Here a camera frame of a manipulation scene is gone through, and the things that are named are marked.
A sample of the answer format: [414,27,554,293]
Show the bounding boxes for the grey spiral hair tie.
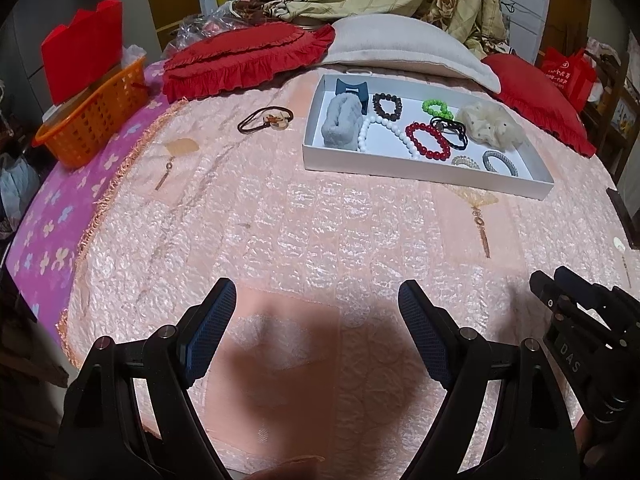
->
[482,149,522,178]

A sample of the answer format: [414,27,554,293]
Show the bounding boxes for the white pearl bracelet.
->
[356,114,422,162]

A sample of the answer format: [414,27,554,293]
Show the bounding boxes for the cream dotted scrunchie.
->
[456,100,525,152]

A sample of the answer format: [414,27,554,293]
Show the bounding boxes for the black hair ties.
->
[429,116,471,152]

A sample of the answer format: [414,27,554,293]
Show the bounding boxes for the red bead bracelet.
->
[404,120,452,163]

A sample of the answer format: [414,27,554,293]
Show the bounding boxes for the green bead bracelet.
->
[421,97,456,123]

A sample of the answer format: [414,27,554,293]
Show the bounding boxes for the grey fluffy hair clip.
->
[321,93,363,151]

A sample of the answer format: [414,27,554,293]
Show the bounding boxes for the dark brown bead bracelet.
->
[371,91,405,123]

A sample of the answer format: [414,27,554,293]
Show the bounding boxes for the blue hair claw clip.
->
[335,79,369,115]

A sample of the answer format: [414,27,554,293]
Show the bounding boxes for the pink quilted bedspread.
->
[58,70,639,479]

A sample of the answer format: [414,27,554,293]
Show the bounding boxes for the purple floral blanket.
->
[6,61,168,332]

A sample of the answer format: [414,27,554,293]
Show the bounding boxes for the gold fan tassel hairpin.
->
[154,138,200,191]

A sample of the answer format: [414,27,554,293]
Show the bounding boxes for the white shallow cardboard tray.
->
[303,73,554,200]

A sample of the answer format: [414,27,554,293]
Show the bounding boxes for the red ruffled pillow right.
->
[482,53,597,158]

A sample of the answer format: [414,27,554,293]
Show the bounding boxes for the red shopping bag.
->
[539,47,598,113]

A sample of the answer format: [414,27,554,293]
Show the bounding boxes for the cluttered side shelf items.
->
[0,107,40,240]

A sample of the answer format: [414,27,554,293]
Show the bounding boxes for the orange plastic basket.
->
[32,56,150,170]

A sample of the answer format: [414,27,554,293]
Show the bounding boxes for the red ruffled cushion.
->
[163,22,335,102]

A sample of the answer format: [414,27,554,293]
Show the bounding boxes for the white pillow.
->
[321,14,501,93]

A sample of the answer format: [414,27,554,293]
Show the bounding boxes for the red paper bag in basket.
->
[40,0,122,105]

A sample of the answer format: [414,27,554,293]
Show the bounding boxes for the clear plastic bags pile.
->
[162,1,248,60]

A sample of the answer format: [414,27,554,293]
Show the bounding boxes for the black hair tie with charm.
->
[236,104,296,136]

